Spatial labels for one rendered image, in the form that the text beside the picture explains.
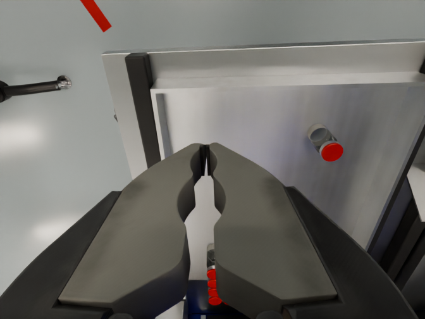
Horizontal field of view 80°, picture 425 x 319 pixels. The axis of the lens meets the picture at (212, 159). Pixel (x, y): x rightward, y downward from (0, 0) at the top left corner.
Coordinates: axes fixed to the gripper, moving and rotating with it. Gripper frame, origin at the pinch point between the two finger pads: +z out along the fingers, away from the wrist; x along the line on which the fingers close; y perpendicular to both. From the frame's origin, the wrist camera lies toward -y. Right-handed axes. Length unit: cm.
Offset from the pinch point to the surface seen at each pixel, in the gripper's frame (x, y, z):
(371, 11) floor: 62, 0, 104
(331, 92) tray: 12.5, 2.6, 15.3
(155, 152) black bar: -6.2, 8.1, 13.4
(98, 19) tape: -44, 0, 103
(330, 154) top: 11.6, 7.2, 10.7
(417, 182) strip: 24.0, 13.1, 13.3
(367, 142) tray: 17.9, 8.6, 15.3
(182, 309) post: -6.1, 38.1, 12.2
